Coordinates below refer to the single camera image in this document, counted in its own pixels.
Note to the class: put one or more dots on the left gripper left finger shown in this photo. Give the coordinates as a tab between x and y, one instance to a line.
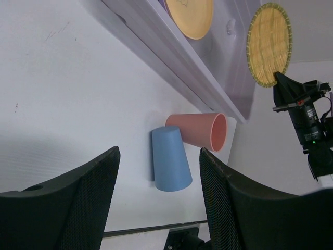
66	212

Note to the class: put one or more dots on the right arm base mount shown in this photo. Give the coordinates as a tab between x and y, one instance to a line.
184	239

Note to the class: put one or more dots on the salmon pink plastic cup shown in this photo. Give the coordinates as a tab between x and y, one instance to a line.
207	130

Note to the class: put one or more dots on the blue plastic cup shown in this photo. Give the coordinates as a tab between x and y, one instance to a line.
170	165

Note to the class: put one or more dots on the lavender plastic bin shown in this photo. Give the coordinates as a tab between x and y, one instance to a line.
214	68

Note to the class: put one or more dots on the cream yellow plastic plate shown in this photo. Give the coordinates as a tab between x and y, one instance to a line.
193	17

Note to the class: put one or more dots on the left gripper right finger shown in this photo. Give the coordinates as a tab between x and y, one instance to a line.
244	214

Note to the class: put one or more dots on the purple plastic plate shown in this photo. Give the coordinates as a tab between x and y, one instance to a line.
163	4

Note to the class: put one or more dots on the woven bamboo plate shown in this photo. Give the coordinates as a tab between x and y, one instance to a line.
269	44

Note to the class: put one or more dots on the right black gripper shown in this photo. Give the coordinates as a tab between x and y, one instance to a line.
298	100

